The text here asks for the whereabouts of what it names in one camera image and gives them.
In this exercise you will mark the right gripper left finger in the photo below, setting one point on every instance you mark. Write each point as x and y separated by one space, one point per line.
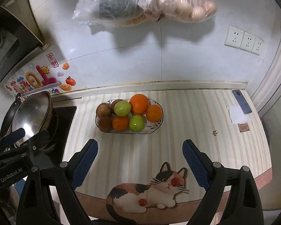
36 204

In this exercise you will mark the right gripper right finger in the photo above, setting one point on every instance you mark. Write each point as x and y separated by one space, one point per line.
243 204

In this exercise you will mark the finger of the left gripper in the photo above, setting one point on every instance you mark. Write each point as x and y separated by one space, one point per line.
13 137
13 155

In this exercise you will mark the brown red fruit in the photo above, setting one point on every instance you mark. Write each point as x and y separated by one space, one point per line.
105 123

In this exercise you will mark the reddish apple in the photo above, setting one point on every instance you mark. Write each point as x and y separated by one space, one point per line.
103 110

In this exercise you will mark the small orange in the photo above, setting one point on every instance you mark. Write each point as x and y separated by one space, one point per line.
120 123
154 113

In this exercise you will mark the green apple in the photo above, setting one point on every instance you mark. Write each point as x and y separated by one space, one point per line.
136 123
122 108

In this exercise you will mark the large orange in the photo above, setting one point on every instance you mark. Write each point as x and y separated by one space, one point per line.
139 104

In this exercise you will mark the dark red apple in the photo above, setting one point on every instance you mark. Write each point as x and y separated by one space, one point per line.
113 105

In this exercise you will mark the steel wok lid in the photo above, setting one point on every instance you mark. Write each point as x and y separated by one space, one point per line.
33 115

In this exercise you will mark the black stove top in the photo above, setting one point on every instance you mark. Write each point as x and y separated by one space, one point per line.
51 154

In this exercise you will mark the small brown card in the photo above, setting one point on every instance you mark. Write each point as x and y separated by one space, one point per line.
243 127

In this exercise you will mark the white paper napkin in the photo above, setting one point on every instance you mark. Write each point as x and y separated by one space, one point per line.
237 116

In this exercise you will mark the range hood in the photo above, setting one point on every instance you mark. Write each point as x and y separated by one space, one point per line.
20 37

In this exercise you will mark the dark blue smartphone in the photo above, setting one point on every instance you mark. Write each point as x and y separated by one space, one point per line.
242 101

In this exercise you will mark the striped cat table mat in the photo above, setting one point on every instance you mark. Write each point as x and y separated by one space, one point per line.
137 158

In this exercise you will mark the plastic bag dark contents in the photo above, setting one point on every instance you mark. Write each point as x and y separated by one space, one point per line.
111 13

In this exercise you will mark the plastic bag of eggs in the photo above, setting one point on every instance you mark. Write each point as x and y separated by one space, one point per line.
185 11

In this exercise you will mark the colourful wall sticker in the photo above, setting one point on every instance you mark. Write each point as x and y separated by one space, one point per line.
49 71

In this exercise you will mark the white wall socket panel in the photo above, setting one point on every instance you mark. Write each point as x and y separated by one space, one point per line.
242 40

